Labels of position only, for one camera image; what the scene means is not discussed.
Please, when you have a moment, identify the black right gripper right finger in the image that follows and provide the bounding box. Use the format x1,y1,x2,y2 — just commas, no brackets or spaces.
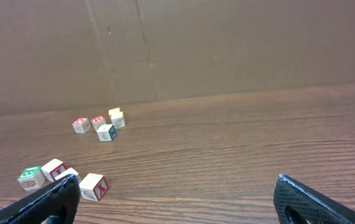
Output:
273,174,355,224

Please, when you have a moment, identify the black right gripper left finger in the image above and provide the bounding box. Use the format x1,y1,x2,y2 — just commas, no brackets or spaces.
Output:
0,174,81,224

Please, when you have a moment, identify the plain E pretzel block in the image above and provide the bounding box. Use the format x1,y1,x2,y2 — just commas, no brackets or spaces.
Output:
55,167,81,183

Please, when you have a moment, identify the red Y wooden block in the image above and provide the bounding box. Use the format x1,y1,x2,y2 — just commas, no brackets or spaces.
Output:
79,173,109,202

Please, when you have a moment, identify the red letter wooden block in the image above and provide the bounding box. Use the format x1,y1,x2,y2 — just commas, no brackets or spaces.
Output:
41,159,67,182

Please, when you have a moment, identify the green letter B block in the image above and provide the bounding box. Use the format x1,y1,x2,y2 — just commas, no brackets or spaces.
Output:
17,165,46,191

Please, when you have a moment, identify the red apple picture block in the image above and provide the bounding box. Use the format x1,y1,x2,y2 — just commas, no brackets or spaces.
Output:
72,118,91,134

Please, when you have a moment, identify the blue X wooden block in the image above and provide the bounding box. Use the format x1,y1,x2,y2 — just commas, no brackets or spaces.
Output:
97,124,117,142

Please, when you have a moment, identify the red letter M block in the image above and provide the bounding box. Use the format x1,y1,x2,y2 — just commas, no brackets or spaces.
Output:
91,115,107,131

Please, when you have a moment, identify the yellow front wooden block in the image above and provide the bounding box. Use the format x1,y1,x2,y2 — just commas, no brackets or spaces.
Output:
110,111,126,128

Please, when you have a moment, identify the yellow wooden block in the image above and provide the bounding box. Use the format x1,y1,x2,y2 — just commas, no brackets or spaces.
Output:
108,108,121,116
110,111,126,128

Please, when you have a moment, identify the yellow rear wooden block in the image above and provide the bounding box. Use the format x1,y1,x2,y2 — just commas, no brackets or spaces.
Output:
108,108,121,116

